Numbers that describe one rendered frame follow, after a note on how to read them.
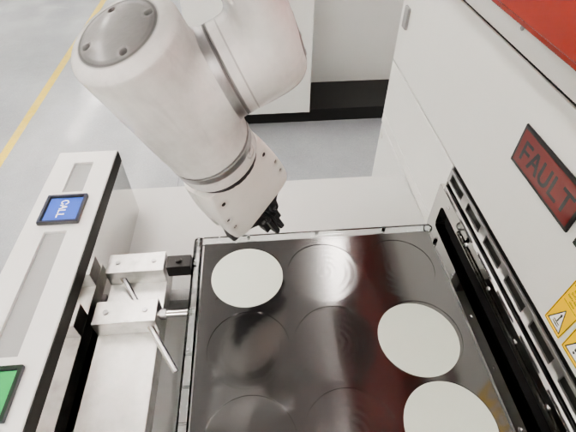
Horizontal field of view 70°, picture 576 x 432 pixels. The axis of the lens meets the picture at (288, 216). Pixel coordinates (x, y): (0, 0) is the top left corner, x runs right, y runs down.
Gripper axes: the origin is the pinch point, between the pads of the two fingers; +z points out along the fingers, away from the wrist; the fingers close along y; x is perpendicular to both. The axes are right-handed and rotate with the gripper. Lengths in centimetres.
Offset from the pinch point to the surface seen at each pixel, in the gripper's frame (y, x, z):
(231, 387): 18.8, 9.6, 0.0
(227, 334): 14.9, 4.4, 1.9
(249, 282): 8.1, 1.0, 5.0
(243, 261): 6.3, -2.5, 5.9
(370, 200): -18.3, 0.7, 26.1
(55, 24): -62, -356, 137
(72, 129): 1, -201, 107
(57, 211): 16.4, -24.4, -5.9
